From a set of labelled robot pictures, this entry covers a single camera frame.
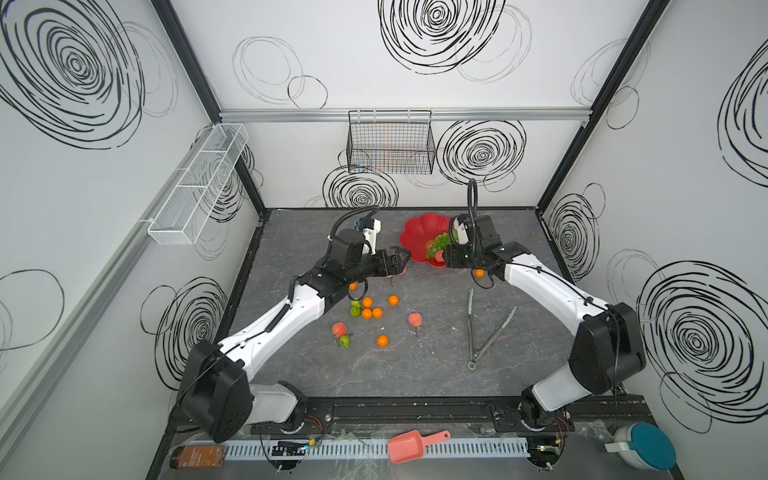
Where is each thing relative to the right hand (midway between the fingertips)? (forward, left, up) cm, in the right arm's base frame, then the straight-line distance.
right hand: (446, 254), depth 87 cm
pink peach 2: (-18, +31, -13) cm, 38 cm away
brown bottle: (-48, +60, -11) cm, 78 cm away
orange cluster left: (-12, +24, -14) cm, 30 cm away
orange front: (-21, +18, -14) cm, 31 cm away
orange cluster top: (-8, +24, -15) cm, 29 cm away
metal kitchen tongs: (-24, -7, -15) cm, 29 cm away
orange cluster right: (-11, +20, -15) cm, 28 cm away
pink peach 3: (-14, +13, +11) cm, 22 cm away
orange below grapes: (-8, +15, -14) cm, 22 cm away
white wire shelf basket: (-2, +67, +19) cm, 70 cm away
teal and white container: (-45, -39, -9) cm, 60 cm away
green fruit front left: (-21, +29, -14) cm, 38 cm away
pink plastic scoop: (-45, +11, -16) cm, 49 cm away
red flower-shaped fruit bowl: (+20, +6, -14) cm, 26 cm away
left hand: (-7, +13, +8) cm, 17 cm away
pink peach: (-14, +9, -14) cm, 22 cm away
